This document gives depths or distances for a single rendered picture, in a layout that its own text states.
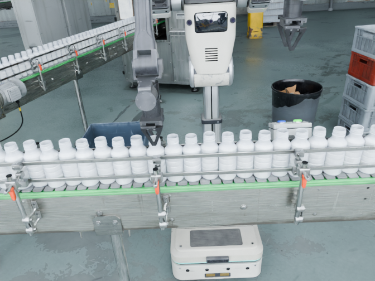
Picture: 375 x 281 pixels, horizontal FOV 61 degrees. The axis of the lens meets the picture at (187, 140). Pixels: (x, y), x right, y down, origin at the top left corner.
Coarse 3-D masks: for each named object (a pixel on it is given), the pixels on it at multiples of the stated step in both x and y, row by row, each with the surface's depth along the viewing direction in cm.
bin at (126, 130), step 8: (88, 128) 161; (96, 128) 167; (104, 128) 167; (112, 128) 167; (120, 128) 167; (128, 128) 167; (136, 128) 167; (88, 136) 160; (96, 136) 169; (104, 136) 169; (112, 136) 169; (120, 136) 169; (128, 136) 169; (144, 136) 169; (128, 144) 172; (144, 144) 143; (80, 232) 130; (128, 232) 130
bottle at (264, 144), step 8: (264, 136) 100; (256, 144) 103; (264, 144) 101; (272, 144) 103; (256, 160) 104; (264, 160) 103; (256, 168) 106; (264, 168) 104; (256, 176) 107; (264, 176) 106
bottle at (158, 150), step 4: (152, 136) 103; (160, 140) 102; (160, 144) 103; (148, 148) 103; (152, 148) 102; (156, 148) 102; (160, 148) 103; (164, 148) 104; (148, 152) 102; (152, 152) 102; (156, 152) 102; (160, 152) 102; (164, 152) 104; (148, 160) 104; (164, 160) 105; (148, 164) 105; (152, 164) 104; (164, 164) 105; (148, 168) 106; (152, 168) 104; (164, 168) 106; (152, 172) 105; (164, 172) 106; (164, 180) 108
